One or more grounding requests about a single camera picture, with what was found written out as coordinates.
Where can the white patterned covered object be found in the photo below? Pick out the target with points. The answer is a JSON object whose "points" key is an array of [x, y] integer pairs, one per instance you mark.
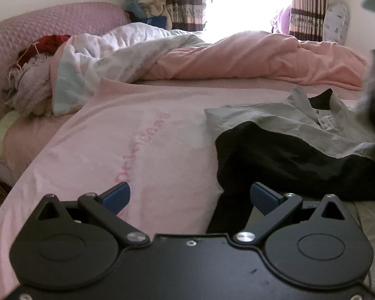
{"points": [[337, 22]]}

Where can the striped beige curtain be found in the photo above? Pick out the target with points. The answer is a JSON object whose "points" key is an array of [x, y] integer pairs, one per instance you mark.
{"points": [[181, 0], [309, 6]]}

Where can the grey patterned blanket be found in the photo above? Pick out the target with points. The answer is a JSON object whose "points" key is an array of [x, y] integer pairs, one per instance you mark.
{"points": [[373, 234]]}

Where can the yellow-green mattress edge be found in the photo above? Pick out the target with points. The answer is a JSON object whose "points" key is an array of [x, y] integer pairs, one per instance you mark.
{"points": [[0, 131]]}

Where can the white pastel patterned quilt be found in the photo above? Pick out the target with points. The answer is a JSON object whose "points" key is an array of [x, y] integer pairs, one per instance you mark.
{"points": [[90, 56]]}

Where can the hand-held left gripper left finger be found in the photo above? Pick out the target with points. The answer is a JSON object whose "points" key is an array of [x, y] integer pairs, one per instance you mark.
{"points": [[115, 195]]}

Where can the pile of clothes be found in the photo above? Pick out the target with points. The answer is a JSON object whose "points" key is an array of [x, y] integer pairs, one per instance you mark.
{"points": [[147, 9]]}

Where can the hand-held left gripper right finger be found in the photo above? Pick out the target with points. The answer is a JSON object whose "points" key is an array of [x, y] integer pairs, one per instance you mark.
{"points": [[264, 195]]}

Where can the pink quilted headboard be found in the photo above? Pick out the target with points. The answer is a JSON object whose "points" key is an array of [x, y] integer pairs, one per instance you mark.
{"points": [[34, 28]]}

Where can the purple cloth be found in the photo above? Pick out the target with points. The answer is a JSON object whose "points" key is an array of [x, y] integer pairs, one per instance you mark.
{"points": [[282, 18]]}

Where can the red cloth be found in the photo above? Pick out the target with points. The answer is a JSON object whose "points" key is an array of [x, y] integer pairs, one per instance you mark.
{"points": [[50, 43]]}

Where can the pink bed sheet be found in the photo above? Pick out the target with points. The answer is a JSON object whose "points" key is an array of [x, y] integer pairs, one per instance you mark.
{"points": [[112, 137]]}

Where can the grey and black collared shirt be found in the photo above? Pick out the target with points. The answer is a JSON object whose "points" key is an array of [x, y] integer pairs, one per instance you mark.
{"points": [[268, 115]]}

